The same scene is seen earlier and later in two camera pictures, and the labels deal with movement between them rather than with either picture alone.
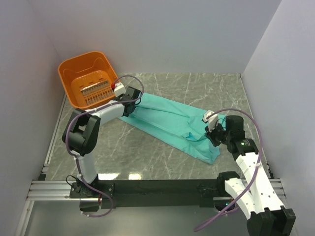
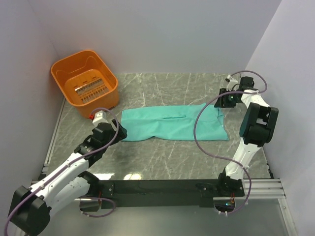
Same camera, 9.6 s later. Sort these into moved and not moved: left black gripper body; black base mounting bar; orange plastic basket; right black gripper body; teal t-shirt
Moved: left black gripper body; teal t-shirt; right black gripper body
Not moved: orange plastic basket; black base mounting bar
